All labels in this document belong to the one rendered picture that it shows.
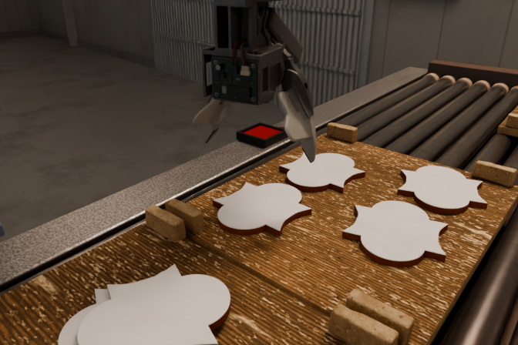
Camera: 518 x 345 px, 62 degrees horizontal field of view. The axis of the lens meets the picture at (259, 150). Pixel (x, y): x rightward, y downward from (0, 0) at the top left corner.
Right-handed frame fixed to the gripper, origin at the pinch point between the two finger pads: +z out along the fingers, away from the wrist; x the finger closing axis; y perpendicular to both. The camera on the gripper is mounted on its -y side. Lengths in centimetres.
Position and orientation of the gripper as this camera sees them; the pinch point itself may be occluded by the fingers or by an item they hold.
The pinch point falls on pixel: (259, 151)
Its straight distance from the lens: 55.7
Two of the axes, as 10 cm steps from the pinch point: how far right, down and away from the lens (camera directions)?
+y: -4.2, 3.6, -8.3
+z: 0.0, 9.2, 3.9
